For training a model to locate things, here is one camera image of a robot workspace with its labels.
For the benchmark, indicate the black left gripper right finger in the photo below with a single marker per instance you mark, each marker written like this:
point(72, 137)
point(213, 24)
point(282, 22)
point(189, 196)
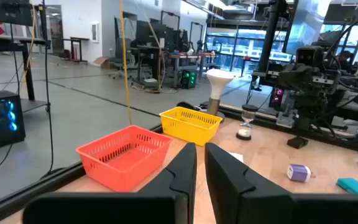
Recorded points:
point(244, 199)

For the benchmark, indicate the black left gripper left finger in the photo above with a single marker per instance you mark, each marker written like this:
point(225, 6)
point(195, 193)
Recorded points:
point(166, 202)

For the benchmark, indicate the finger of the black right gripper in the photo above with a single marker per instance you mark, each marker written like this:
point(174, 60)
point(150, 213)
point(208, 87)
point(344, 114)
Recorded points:
point(303, 112)
point(317, 112)

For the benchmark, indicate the black digital thermometer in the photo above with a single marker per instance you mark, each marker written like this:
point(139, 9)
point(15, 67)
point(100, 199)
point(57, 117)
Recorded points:
point(297, 142)

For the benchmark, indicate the black hourglass white sand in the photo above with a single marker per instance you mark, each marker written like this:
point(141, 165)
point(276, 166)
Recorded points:
point(249, 108)

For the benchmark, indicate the teal eraser block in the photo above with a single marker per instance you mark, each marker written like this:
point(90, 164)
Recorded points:
point(353, 186)

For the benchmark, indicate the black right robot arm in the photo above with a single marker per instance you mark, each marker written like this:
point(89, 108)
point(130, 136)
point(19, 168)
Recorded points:
point(332, 93)

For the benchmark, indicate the black office desk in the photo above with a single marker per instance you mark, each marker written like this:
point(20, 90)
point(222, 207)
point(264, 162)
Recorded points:
point(148, 49)

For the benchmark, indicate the person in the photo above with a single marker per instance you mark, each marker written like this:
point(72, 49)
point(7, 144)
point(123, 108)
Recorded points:
point(343, 57)

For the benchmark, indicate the large display screen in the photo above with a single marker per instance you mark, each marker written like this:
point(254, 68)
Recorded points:
point(306, 28)

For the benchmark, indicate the orange plastic basket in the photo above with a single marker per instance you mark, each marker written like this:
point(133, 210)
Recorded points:
point(120, 168)

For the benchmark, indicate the yellow plastic basket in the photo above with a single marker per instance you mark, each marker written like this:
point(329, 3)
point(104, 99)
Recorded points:
point(188, 132)

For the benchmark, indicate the white mushroom lamp brass base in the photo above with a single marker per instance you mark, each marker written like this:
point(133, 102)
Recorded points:
point(218, 81)

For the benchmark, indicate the computer tower green lights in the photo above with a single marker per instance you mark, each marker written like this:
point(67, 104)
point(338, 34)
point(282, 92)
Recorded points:
point(189, 79)

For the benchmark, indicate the cardboard box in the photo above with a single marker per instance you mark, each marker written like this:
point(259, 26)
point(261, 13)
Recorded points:
point(102, 62)

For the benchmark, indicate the black desk monitors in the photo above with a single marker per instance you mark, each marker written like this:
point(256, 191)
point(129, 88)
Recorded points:
point(151, 32)

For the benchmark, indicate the small black side table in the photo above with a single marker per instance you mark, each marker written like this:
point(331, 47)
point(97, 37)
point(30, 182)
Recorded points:
point(75, 39)

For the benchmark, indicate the black work table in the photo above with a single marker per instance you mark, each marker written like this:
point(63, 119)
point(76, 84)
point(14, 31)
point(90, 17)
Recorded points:
point(5, 43)

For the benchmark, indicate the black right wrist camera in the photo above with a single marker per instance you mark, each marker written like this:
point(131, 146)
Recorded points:
point(309, 56)

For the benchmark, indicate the black upright post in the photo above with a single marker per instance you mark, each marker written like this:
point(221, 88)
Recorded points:
point(270, 31)

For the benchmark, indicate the black metal table frame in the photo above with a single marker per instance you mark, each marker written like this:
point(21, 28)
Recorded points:
point(42, 183)

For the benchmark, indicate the white wall panel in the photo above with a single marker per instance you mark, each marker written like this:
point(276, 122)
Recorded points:
point(95, 32)

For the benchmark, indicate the dark wall monitor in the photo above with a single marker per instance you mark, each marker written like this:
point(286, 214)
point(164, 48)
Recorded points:
point(5, 12)

